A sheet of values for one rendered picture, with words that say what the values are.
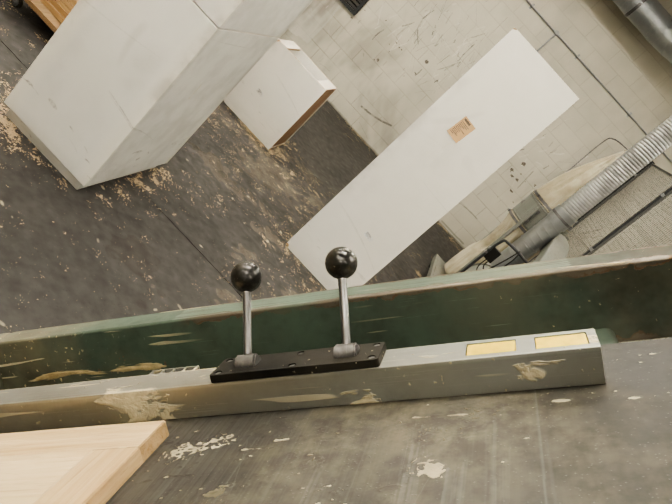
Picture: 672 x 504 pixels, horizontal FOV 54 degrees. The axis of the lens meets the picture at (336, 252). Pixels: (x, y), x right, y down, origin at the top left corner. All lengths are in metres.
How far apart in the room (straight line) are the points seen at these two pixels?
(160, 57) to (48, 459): 2.52
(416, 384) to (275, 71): 5.12
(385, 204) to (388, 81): 4.51
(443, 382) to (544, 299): 0.27
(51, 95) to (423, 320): 2.74
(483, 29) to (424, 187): 4.57
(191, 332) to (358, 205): 3.45
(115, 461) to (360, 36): 8.30
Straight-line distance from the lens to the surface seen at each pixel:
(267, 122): 5.77
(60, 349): 1.19
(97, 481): 0.69
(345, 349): 0.72
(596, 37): 8.75
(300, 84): 5.66
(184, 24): 3.09
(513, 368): 0.69
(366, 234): 4.46
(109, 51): 3.26
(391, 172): 4.36
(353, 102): 8.85
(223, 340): 1.03
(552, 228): 6.14
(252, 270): 0.78
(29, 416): 0.93
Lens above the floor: 1.80
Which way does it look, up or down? 20 degrees down
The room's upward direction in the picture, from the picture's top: 48 degrees clockwise
